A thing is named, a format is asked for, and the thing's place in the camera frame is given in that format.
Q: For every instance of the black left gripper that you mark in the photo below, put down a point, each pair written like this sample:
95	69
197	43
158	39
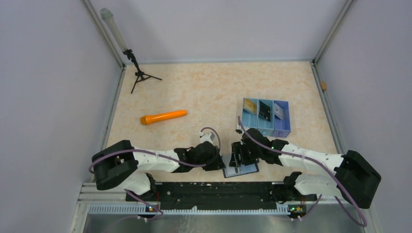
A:
219	165

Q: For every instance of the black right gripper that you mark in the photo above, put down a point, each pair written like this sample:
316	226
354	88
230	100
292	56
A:
235	160

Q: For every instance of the dark blue leather card holder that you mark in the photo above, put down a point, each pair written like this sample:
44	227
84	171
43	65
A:
248	169

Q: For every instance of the white black-stripe credit card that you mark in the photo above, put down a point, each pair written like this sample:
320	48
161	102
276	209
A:
234	168

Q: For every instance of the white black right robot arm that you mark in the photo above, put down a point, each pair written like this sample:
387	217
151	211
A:
345	176

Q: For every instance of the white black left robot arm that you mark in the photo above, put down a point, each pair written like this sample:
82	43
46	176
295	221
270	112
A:
124	166

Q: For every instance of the light blue drawer organizer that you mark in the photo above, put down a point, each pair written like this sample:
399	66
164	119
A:
275	127

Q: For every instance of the orange flashlight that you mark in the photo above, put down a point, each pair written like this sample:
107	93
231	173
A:
150	119

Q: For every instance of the black mini tripod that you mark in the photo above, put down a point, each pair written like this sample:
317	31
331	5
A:
139	74

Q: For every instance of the small tan block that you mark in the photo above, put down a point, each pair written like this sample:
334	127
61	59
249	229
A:
323	86

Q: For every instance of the grey tube on tripod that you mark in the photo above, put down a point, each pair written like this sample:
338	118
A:
108	18

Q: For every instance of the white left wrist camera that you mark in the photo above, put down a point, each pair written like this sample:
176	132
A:
206	137

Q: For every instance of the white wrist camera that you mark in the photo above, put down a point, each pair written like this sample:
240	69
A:
206	137
238	131

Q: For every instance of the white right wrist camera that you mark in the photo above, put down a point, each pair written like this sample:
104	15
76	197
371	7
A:
238	131

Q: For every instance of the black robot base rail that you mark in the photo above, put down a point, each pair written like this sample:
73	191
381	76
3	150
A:
223	195

